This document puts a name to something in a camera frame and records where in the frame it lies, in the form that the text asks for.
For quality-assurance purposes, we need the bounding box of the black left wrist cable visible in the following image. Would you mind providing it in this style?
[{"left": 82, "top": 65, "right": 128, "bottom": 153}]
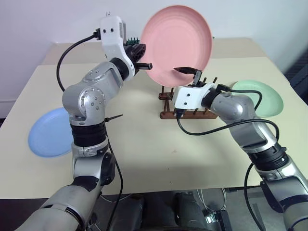
[{"left": 56, "top": 28, "right": 102, "bottom": 92}]

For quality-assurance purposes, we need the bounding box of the white floor cable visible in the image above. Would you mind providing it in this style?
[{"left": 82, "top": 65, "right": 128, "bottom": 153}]
[{"left": 196, "top": 187, "right": 228, "bottom": 213}]

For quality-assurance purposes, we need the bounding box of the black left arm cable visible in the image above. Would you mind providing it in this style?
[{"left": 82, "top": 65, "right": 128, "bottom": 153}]
[{"left": 104, "top": 138, "right": 124, "bottom": 231}]

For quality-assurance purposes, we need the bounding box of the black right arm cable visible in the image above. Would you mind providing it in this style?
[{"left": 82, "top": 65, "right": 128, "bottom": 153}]
[{"left": 243, "top": 162, "right": 265, "bottom": 231}]

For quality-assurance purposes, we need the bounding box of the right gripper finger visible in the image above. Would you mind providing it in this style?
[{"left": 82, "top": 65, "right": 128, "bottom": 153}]
[
  {"left": 192, "top": 70, "right": 203, "bottom": 85},
  {"left": 173, "top": 67, "right": 197, "bottom": 76}
]

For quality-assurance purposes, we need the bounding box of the green plate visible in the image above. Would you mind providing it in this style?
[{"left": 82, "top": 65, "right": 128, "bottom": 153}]
[{"left": 231, "top": 79, "right": 284, "bottom": 118}]

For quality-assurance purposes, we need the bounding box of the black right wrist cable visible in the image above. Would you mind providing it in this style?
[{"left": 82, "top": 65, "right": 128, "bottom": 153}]
[{"left": 176, "top": 84, "right": 281, "bottom": 150}]

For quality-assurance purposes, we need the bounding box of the black box on floor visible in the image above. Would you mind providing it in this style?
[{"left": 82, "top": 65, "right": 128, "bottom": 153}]
[{"left": 204, "top": 209, "right": 233, "bottom": 231}]

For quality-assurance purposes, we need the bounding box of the black cable tie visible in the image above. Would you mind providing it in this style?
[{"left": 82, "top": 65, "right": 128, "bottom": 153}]
[{"left": 104, "top": 114, "right": 124, "bottom": 123}]

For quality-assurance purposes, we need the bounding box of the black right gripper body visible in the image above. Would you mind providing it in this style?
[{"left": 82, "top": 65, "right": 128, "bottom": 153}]
[{"left": 191, "top": 78, "right": 207, "bottom": 89}]

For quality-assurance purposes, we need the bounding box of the blue plate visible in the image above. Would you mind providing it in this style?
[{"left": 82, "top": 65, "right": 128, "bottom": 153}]
[{"left": 28, "top": 107, "right": 74, "bottom": 158}]

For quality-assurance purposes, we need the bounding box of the dark ribbed radiator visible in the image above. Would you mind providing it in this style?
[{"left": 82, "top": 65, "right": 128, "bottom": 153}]
[{"left": 283, "top": 49, "right": 308, "bottom": 100}]

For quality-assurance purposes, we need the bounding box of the dark rounded shape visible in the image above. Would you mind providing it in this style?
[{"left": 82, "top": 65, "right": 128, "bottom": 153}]
[{"left": 173, "top": 191, "right": 208, "bottom": 231}]

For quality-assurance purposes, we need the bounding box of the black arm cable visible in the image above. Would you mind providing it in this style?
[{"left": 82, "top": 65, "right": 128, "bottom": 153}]
[
  {"left": 104, "top": 138, "right": 124, "bottom": 231},
  {"left": 243, "top": 162, "right": 265, "bottom": 231}
]

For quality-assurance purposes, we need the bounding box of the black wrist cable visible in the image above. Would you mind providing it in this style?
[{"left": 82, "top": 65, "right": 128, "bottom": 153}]
[
  {"left": 176, "top": 84, "right": 281, "bottom": 150},
  {"left": 56, "top": 28, "right": 102, "bottom": 92}
]

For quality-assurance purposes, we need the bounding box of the wooden dish rack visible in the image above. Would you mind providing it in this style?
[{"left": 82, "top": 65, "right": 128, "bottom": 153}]
[{"left": 158, "top": 76, "right": 218, "bottom": 120}]

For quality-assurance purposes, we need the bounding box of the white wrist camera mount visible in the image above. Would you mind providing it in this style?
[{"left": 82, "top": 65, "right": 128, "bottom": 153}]
[
  {"left": 100, "top": 16, "right": 135, "bottom": 81},
  {"left": 173, "top": 82, "right": 216, "bottom": 114}
]

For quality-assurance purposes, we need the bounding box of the pink plate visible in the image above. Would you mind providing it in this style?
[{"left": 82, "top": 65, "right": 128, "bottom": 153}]
[{"left": 140, "top": 5, "right": 214, "bottom": 88}]

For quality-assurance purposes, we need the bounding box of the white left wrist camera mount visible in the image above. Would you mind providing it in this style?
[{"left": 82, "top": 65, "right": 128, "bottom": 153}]
[{"left": 100, "top": 16, "right": 135, "bottom": 81}]

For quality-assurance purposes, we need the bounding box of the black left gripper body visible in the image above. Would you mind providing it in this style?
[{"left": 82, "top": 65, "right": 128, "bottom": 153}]
[{"left": 124, "top": 45, "right": 140, "bottom": 76}]

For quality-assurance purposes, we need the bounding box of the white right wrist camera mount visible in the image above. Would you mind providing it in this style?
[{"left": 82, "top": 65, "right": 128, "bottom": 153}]
[{"left": 173, "top": 82, "right": 216, "bottom": 114}]

